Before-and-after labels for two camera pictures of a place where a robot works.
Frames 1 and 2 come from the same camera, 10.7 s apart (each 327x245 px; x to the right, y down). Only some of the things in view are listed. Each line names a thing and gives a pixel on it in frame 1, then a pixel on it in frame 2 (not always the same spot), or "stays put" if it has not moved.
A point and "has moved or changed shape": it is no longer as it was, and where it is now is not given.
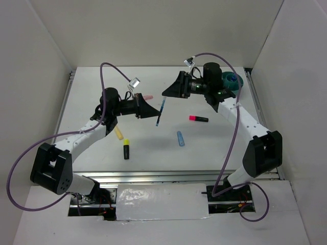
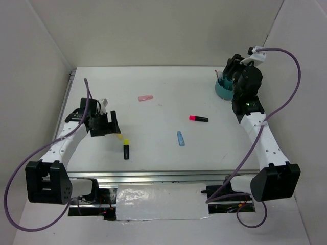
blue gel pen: (161, 111) has moved or changed shape
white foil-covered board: (162, 201) stays put
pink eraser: (148, 97) stays put
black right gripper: (180, 88) to (232, 64)
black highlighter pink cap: (198, 118) stays put
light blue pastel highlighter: (180, 138) stays put
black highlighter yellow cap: (126, 149) stays put
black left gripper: (143, 109) to (109, 127)
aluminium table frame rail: (160, 177) stays put
